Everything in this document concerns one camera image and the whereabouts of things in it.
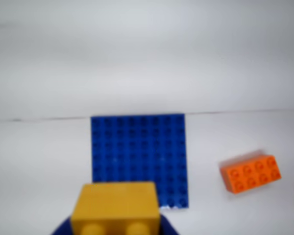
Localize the orange 2x4 toy block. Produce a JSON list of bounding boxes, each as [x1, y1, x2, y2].
[[220, 149, 282, 194]]

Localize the blue 8x8 stud plate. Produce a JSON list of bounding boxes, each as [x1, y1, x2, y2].
[[90, 112, 191, 210]]

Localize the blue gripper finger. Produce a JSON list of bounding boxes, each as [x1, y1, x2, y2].
[[50, 215, 73, 235], [158, 214, 181, 235]]

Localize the white paper sheet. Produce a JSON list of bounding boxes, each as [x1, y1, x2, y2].
[[0, 0, 294, 123], [0, 110, 294, 235]]

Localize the yellow 2x2 toy block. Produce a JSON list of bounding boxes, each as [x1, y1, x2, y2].
[[70, 181, 161, 235]]

